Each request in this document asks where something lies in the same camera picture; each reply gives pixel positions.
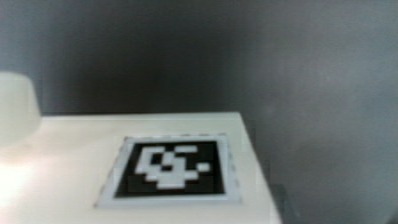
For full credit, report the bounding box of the white drawer box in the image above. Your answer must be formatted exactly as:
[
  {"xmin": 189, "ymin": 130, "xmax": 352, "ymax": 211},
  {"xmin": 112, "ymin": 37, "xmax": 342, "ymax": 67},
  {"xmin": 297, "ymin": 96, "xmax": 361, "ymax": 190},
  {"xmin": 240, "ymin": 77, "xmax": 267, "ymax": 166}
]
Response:
[{"xmin": 0, "ymin": 72, "xmax": 283, "ymax": 224}]

